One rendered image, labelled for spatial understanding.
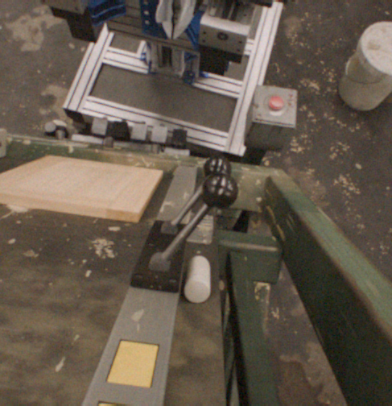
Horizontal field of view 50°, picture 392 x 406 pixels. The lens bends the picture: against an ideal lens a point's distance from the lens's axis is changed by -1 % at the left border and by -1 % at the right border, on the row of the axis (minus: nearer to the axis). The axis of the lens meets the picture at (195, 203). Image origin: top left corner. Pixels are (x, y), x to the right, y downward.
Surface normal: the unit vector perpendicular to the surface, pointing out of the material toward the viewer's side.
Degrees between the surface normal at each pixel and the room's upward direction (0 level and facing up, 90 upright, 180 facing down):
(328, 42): 0
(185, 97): 0
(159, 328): 58
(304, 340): 0
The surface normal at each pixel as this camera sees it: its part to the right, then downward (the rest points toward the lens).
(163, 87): 0.04, -0.29
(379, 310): 0.14, -0.96
